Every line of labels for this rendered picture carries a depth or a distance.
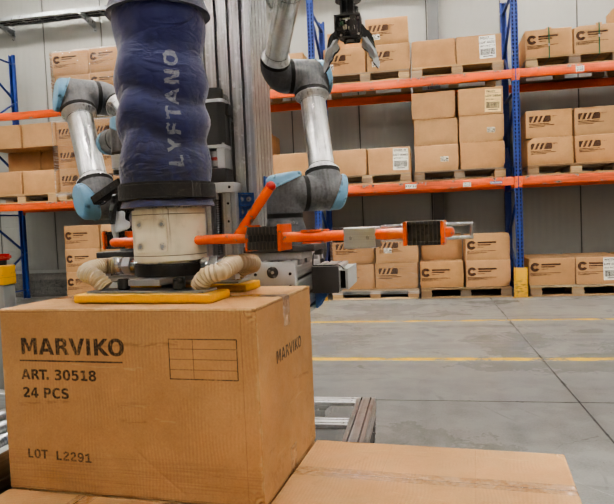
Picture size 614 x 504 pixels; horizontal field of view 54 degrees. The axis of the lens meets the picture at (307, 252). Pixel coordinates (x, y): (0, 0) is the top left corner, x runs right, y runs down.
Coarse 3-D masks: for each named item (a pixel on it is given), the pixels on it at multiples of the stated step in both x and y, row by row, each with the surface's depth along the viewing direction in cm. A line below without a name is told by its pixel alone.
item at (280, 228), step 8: (280, 224) 132; (288, 224) 138; (248, 232) 133; (256, 232) 133; (264, 232) 132; (272, 232) 132; (280, 232) 132; (248, 240) 134; (256, 240) 134; (264, 240) 133; (272, 240) 133; (280, 240) 132; (248, 248) 133; (256, 248) 133; (264, 248) 132; (272, 248) 132; (280, 248) 132; (288, 248) 137
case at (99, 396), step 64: (0, 320) 133; (64, 320) 128; (128, 320) 124; (192, 320) 121; (256, 320) 117; (64, 384) 129; (128, 384) 125; (192, 384) 121; (256, 384) 118; (64, 448) 130; (128, 448) 126; (192, 448) 122; (256, 448) 118
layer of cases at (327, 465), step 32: (320, 448) 150; (352, 448) 149; (384, 448) 148; (416, 448) 148; (448, 448) 147; (288, 480) 132; (320, 480) 132; (352, 480) 131; (384, 480) 130; (416, 480) 130; (448, 480) 129; (480, 480) 128; (512, 480) 128; (544, 480) 127
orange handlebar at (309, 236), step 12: (396, 228) 131; (120, 240) 145; (132, 240) 144; (204, 240) 138; (216, 240) 138; (228, 240) 137; (240, 240) 136; (288, 240) 133; (300, 240) 132; (312, 240) 132; (324, 240) 131; (336, 240) 130
